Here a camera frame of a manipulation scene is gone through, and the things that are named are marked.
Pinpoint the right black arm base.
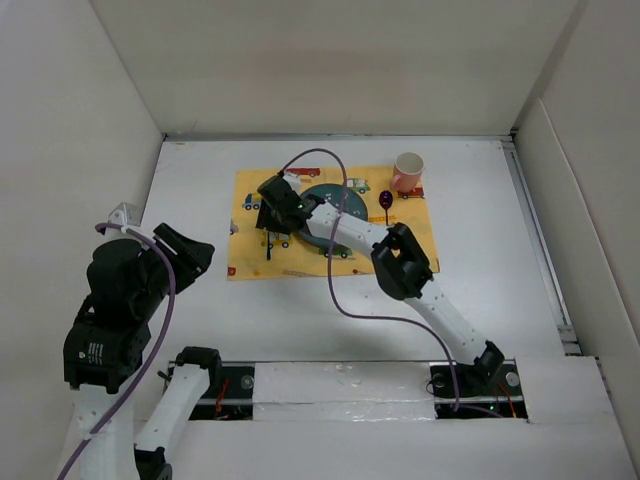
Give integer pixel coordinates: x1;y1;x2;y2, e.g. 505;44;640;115
425;361;528;420

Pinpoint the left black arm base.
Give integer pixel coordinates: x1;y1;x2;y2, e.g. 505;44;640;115
157;353;255;421

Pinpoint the dark teal ceramic plate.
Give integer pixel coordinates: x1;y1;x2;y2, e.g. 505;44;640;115
297;183;368;249

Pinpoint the pink ceramic mug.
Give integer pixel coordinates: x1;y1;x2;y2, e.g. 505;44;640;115
390;152;424;192

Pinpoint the yellow vehicle-print cloth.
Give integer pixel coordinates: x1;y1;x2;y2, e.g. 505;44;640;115
225;164;441;282

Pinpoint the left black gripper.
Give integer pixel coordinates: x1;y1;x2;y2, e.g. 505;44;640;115
137;221;214;312

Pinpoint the iridescent purple metal spoon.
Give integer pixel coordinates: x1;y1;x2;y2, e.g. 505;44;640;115
378;190;394;225

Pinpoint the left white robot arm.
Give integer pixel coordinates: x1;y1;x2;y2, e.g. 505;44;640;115
58;203;223;479

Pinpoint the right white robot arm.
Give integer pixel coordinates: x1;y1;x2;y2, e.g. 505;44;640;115
258;174;504;394

